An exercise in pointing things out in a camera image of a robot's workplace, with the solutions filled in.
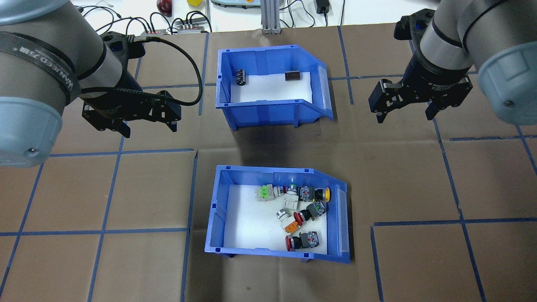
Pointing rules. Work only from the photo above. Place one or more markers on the blue plastic storage bin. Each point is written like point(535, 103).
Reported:
point(216, 218)
point(226, 75)

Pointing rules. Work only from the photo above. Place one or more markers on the large grey usb hub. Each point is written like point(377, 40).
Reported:
point(191, 27)

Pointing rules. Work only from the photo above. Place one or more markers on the aluminium profile post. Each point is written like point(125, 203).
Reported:
point(271, 16)

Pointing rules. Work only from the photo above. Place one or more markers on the small grey usb hub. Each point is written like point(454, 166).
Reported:
point(155, 32)

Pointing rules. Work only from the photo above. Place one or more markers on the push button with green block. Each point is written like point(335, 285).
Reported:
point(264, 193)

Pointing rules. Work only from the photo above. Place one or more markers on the yellow push button black body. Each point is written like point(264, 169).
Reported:
point(319, 193)

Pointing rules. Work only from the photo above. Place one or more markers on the red button grey block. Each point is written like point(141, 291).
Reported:
point(298, 242)

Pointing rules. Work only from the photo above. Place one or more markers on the yellow object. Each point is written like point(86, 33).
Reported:
point(194, 2)

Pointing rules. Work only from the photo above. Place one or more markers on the white foam pad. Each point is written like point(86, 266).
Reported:
point(272, 90)
point(251, 222)

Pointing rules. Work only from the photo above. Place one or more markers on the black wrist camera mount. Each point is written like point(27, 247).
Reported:
point(413, 25)
point(119, 44)

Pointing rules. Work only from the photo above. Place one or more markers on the dark brown rectangular component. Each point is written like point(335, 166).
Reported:
point(292, 76)

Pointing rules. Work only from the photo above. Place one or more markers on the black power adapter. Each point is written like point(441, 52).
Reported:
point(322, 6)

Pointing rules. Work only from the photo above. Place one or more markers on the dark red round object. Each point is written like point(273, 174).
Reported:
point(164, 6)

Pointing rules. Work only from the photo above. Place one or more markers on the green push button white block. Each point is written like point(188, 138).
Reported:
point(290, 201)

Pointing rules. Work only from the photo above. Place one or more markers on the dark patterned small box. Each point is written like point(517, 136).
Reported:
point(241, 78)

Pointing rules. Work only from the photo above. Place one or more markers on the grey teal device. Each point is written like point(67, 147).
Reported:
point(233, 3)

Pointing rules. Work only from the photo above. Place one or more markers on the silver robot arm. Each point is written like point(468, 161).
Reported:
point(482, 50)
point(37, 63)

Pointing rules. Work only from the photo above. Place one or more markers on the red button green-marked block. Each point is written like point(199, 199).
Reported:
point(308, 213)

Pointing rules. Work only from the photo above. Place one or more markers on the silver button with orange block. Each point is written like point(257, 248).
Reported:
point(290, 226)

